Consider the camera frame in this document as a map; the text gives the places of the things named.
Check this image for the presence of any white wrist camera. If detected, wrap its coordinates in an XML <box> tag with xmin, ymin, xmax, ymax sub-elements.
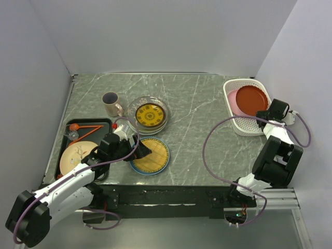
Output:
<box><xmin>113</xmin><ymin>123</ymin><xmax>129</xmax><ymax>140</ymax></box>
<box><xmin>283</xmin><ymin>110</ymin><xmax>298</xmax><ymax>126</ymax></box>

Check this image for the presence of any red-brown scalloped plate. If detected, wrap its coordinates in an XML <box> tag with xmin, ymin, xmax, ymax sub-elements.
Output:
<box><xmin>236</xmin><ymin>86</ymin><xmax>269</xmax><ymax>116</ymax></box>

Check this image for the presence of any black table front frame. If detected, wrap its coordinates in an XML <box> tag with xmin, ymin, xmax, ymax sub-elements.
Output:
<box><xmin>88</xmin><ymin>183</ymin><xmax>256</xmax><ymax>219</ymax></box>

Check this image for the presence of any clear glass plate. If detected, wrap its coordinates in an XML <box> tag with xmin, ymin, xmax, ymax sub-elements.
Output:
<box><xmin>127</xmin><ymin>96</ymin><xmax>169</xmax><ymax>122</ymax></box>

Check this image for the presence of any pink ceramic mug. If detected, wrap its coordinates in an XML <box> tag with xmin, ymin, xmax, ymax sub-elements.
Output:
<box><xmin>102</xmin><ymin>92</ymin><xmax>124</xmax><ymax>117</ymax></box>

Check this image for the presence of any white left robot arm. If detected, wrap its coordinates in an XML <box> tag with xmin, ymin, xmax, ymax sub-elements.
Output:
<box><xmin>5</xmin><ymin>133</ymin><xmax>152</xmax><ymax>247</ymax></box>

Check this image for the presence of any orange plastic chopsticks tool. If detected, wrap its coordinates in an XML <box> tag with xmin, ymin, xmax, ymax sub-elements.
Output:
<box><xmin>68</xmin><ymin>123</ymin><xmax>105</xmax><ymax>143</ymax></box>

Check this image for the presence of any pink plastic plate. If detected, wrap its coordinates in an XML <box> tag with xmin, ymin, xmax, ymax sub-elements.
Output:
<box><xmin>227</xmin><ymin>90</ymin><xmax>247</xmax><ymax>116</ymax></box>

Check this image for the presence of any black plastic tray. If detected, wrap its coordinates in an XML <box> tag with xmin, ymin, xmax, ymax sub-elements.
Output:
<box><xmin>54</xmin><ymin>118</ymin><xmax>112</xmax><ymax>179</ymax></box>

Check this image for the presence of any cream painted plate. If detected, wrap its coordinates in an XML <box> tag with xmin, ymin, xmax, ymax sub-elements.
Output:
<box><xmin>59</xmin><ymin>141</ymin><xmax>98</xmax><ymax>176</ymax></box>

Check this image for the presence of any woven bamboo plate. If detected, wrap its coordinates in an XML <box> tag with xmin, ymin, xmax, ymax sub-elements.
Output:
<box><xmin>132</xmin><ymin>137</ymin><xmax>169</xmax><ymax>172</ymax></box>

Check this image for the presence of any clear glass small object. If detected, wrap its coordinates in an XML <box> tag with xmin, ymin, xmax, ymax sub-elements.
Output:
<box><xmin>65</xmin><ymin>130</ymin><xmax>79</xmax><ymax>142</ymax></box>

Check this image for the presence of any yellow patterned plate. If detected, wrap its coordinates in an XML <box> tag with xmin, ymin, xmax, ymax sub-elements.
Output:
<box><xmin>135</xmin><ymin>103</ymin><xmax>166</xmax><ymax>128</ymax></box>

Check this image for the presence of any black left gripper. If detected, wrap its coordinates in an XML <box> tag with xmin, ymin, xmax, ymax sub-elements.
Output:
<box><xmin>108</xmin><ymin>134</ymin><xmax>151</xmax><ymax>162</ymax></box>

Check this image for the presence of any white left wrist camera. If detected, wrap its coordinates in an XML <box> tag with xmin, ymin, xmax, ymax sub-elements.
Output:
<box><xmin>113</xmin><ymin>123</ymin><xmax>129</xmax><ymax>140</ymax></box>

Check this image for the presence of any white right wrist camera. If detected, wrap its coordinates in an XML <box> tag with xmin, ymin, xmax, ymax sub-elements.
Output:
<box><xmin>283</xmin><ymin>110</ymin><xmax>298</xmax><ymax>126</ymax></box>

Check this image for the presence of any blue plastic plate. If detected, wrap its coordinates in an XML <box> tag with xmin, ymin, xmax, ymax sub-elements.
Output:
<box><xmin>129</xmin><ymin>136</ymin><xmax>170</xmax><ymax>176</ymax></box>

